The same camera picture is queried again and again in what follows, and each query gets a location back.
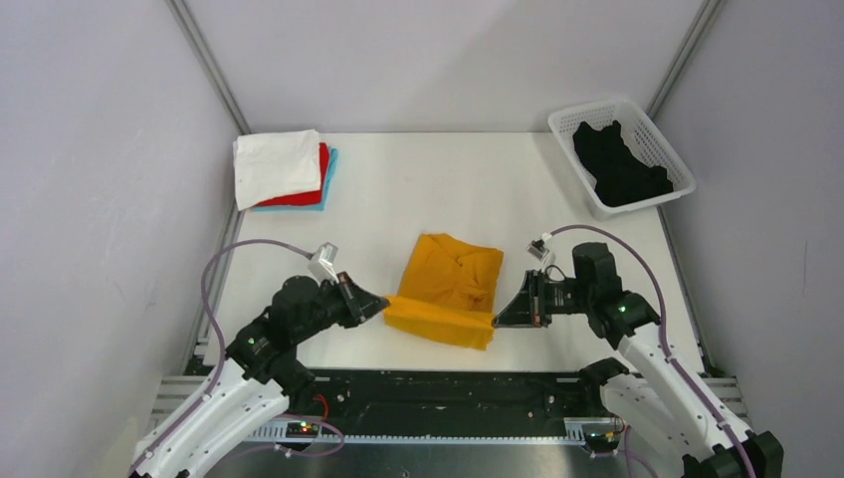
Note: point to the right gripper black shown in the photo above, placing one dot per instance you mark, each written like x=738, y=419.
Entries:
x=528, y=308

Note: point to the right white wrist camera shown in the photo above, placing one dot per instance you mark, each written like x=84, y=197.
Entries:
x=539, y=250

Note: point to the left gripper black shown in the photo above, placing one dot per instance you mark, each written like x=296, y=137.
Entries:
x=361, y=305

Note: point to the folded white t shirt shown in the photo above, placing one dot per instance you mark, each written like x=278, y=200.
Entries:
x=270, y=165

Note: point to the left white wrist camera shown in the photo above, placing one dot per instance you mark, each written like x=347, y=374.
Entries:
x=321, y=261

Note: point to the right controller board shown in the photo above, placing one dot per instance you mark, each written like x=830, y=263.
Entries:
x=602, y=444

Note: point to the yellow t shirt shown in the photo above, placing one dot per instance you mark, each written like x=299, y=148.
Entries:
x=447, y=292

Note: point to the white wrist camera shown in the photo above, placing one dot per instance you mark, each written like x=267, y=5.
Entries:
x=539, y=250
x=321, y=261

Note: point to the white plastic basket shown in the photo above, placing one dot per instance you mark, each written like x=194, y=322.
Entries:
x=639, y=134

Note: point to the controller board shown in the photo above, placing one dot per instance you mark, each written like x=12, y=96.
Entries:
x=602, y=444
x=302, y=430

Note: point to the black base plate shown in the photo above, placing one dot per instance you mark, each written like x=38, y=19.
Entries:
x=450, y=404

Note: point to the folded red t shirt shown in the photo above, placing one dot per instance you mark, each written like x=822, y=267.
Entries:
x=309, y=198

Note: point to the black t shirt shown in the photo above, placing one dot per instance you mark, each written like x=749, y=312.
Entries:
x=621, y=178

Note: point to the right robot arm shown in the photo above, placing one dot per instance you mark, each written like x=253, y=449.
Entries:
x=649, y=386

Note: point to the folded light blue t shirt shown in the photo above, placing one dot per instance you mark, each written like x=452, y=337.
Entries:
x=321, y=207

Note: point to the left controller board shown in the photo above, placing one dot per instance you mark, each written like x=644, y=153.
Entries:
x=302, y=430

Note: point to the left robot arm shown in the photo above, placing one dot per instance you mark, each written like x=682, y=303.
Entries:
x=259, y=378

